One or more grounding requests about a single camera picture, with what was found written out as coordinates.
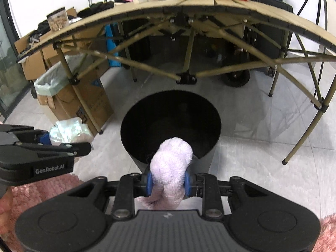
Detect clear snack jar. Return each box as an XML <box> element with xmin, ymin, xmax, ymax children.
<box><xmin>47</xmin><ymin>8</ymin><xmax>69</xmax><ymax>32</ymax></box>

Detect black tripod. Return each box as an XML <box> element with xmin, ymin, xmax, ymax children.
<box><xmin>297</xmin><ymin>0</ymin><xmax>331</xmax><ymax>105</ymax></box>

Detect tan folding table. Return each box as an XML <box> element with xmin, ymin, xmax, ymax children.
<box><xmin>17</xmin><ymin>0</ymin><xmax>336</xmax><ymax>166</ymax></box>

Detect black round waste bin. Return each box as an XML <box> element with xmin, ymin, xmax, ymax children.
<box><xmin>120</xmin><ymin>91</ymin><xmax>221</xmax><ymax>175</ymax></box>

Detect blue foam roll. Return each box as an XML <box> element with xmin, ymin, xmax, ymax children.
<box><xmin>104</xmin><ymin>24</ymin><xmax>121</xmax><ymax>67</ymax></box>

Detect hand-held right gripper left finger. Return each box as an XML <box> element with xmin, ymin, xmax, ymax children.
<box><xmin>67</xmin><ymin>172</ymin><xmax>155</xmax><ymax>219</ymax></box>

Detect black rubber wheel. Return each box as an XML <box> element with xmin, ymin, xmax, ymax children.
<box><xmin>224</xmin><ymin>70</ymin><xmax>250</xmax><ymax>88</ymax></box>

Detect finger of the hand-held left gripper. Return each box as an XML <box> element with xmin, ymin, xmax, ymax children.
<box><xmin>14</xmin><ymin>142</ymin><xmax>92</xmax><ymax>158</ymax></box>
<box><xmin>0</xmin><ymin>125</ymin><xmax>51</xmax><ymax>145</ymax></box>

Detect green plastic liner bag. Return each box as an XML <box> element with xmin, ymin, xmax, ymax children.
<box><xmin>34</xmin><ymin>55</ymin><xmax>87</xmax><ymax>97</ymax></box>

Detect black cloth gloves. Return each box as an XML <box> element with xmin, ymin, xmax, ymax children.
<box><xmin>77</xmin><ymin>1</ymin><xmax>114</xmax><ymax>19</ymax></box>

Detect glass sliding door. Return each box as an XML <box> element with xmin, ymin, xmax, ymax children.
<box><xmin>0</xmin><ymin>0</ymin><xmax>29</xmax><ymax>121</ymax></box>

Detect clear plastic bag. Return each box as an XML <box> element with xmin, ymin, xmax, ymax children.
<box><xmin>49</xmin><ymin>118</ymin><xmax>93</xmax><ymax>147</ymax></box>

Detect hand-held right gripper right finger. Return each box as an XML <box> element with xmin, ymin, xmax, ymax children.
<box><xmin>183</xmin><ymin>172</ymin><xmax>265</xmax><ymax>219</ymax></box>

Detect printed cardboard box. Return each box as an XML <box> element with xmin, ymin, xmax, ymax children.
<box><xmin>37</xmin><ymin>66</ymin><xmax>113</xmax><ymax>134</ymax></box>

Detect person's left hand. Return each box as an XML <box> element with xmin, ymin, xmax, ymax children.
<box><xmin>0</xmin><ymin>190</ymin><xmax>13</xmax><ymax>218</ymax></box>

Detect black clothes pile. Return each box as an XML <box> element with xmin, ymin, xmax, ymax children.
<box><xmin>29</xmin><ymin>22</ymin><xmax>53</xmax><ymax>42</ymax></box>

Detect plain cardboard box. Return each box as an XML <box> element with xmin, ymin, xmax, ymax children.
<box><xmin>14</xmin><ymin>30</ymin><xmax>48</xmax><ymax>80</ymax></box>
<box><xmin>42</xmin><ymin>8</ymin><xmax>79</xmax><ymax>61</ymax></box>

